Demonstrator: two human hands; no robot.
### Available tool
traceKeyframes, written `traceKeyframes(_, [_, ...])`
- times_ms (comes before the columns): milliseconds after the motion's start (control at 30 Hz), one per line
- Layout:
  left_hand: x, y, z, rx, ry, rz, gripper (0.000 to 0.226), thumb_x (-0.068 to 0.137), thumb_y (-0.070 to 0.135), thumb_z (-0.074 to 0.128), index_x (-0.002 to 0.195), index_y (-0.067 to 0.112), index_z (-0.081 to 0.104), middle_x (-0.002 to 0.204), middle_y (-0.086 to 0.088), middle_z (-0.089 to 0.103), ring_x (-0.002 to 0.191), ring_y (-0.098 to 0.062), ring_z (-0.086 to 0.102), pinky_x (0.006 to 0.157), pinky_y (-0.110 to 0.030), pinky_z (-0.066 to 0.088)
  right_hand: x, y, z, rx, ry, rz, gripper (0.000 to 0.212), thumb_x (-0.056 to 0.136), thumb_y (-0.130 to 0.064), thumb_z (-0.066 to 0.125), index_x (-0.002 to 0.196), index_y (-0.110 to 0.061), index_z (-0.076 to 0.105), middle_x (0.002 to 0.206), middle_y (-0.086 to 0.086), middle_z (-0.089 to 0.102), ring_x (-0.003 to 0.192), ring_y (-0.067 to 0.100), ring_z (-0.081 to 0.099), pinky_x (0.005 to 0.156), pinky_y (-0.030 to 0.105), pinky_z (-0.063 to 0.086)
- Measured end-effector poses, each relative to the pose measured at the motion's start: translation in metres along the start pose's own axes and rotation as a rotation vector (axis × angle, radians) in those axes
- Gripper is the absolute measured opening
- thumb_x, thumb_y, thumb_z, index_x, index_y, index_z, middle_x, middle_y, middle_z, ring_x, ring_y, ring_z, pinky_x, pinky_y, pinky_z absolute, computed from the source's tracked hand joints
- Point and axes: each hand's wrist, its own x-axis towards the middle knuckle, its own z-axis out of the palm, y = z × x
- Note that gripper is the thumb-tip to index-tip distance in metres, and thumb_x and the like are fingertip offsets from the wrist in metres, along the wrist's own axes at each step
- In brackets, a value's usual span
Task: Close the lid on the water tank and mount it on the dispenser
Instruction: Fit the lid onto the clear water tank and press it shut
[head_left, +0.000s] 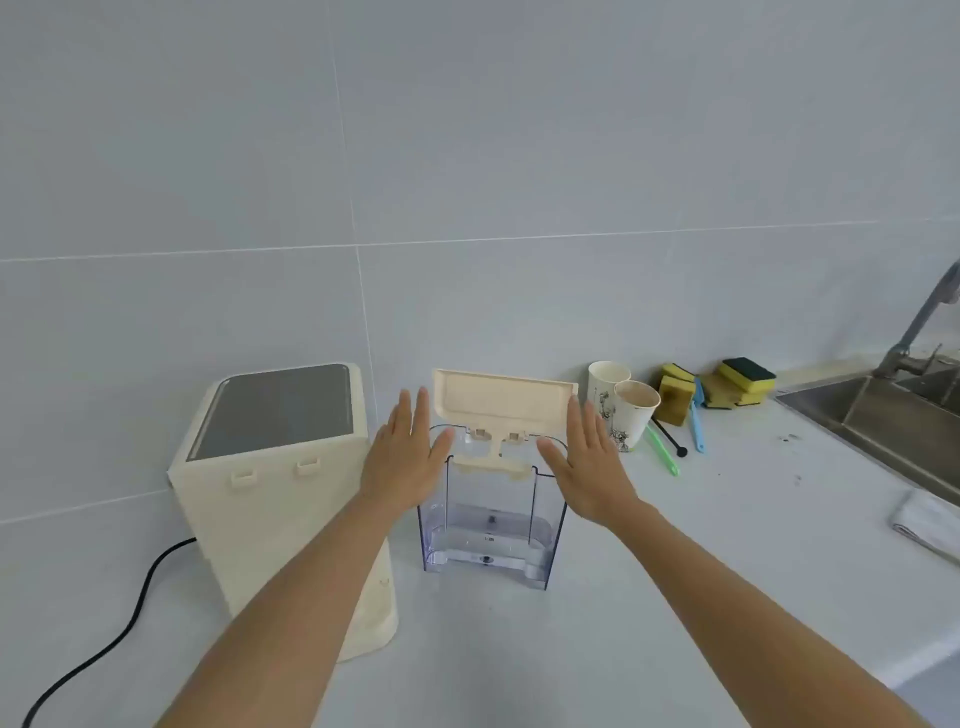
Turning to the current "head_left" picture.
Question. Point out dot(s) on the person's left hand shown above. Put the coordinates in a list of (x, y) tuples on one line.
[(397, 469)]

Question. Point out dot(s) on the person's right hand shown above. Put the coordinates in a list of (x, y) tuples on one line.
[(596, 480)]

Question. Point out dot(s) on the person's right thumb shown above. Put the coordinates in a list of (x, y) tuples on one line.
[(553, 457)]

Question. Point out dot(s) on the person's left thumb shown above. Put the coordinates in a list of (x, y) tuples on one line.
[(444, 454)]

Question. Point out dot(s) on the person's right forearm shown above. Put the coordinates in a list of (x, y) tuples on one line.
[(750, 622)]

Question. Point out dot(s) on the person's left forearm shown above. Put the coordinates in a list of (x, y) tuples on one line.
[(300, 615)]

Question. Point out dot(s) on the cream water tank lid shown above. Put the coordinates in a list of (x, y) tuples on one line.
[(502, 401)]

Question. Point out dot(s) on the white patterned paper cup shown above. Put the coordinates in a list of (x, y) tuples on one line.
[(636, 420), (604, 386)]

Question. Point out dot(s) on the clear plastic water tank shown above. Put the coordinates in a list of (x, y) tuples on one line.
[(487, 532)]

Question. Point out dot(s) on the green toothbrush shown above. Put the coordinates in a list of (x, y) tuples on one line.
[(664, 452)]

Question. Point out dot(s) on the black stirring stick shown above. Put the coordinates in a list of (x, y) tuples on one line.
[(670, 439)]

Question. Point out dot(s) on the yellow green sponge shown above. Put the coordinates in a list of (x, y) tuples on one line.
[(720, 394), (748, 375), (675, 397)]

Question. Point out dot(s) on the blue toothbrush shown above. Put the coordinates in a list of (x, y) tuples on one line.
[(698, 420)]

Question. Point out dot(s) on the cream water dispenser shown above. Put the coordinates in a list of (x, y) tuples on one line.
[(277, 480)]

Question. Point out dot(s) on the stainless steel sink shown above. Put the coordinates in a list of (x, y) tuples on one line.
[(877, 427)]

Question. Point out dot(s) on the white folded cloth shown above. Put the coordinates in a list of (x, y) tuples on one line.
[(926, 521)]

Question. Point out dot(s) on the grey metal faucet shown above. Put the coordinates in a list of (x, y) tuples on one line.
[(919, 315)]

